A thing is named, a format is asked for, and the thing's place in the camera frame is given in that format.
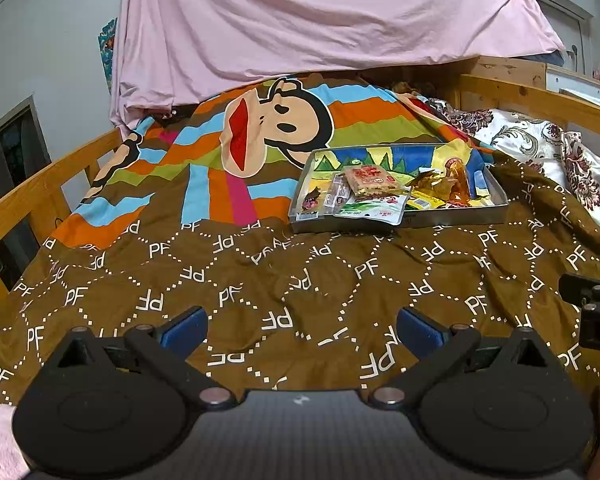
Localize clear red print snack packet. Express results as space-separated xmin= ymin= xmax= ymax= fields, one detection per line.
xmin=342 ymin=162 xmax=411 ymax=201

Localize white green snack pouch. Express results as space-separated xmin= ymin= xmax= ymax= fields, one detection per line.
xmin=332 ymin=194 xmax=411 ymax=226

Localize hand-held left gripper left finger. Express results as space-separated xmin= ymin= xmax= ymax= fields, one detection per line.
xmin=45 ymin=305 xmax=238 ymax=408

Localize pink bed sheet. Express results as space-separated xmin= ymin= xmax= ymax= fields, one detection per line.
xmin=109 ymin=0 xmax=566 ymax=133

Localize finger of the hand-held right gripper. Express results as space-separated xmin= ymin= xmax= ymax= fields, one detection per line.
xmin=559 ymin=272 xmax=600 ymax=311

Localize white floral quilt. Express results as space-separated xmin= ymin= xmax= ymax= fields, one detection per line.
xmin=422 ymin=97 xmax=600 ymax=246

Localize dinosaur drawing paper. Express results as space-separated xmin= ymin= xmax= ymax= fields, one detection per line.
xmin=305 ymin=144 xmax=491 ymax=206

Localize long brown biscuit packet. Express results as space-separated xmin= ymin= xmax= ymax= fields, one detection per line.
xmin=325 ymin=172 xmax=353 ymax=211

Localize wooden bed frame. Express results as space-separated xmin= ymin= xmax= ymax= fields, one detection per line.
xmin=0 ymin=72 xmax=600 ymax=311

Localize small golden snack packets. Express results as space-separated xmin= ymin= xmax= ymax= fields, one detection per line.
xmin=410 ymin=169 xmax=453 ymax=201

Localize metal tray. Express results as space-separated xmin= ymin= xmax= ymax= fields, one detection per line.
xmin=289 ymin=142 xmax=510 ymax=235

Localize orange jelly snack red label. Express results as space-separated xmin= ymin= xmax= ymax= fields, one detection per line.
xmin=442 ymin=156 xmax=473 ymax=206

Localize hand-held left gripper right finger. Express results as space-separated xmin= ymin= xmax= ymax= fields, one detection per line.
xmin=367 ymin=305 xmax=561 ymax=408

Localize dark window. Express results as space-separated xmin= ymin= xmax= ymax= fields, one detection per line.
xmin=0 ymin=95 xmax=53 ymax=281

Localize clear dark plum packet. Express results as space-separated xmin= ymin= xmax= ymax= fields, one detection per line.
xmin=295 ymin=184 xmax=331 ymax=221

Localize colourful wall poster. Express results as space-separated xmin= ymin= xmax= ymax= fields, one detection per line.
xmin=97 ymin=17 xmax=118 ymax=93

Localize printed monkey blanket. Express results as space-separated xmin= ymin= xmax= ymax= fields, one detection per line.
xmin=0 ymin=72 xmax=600 ymax=411

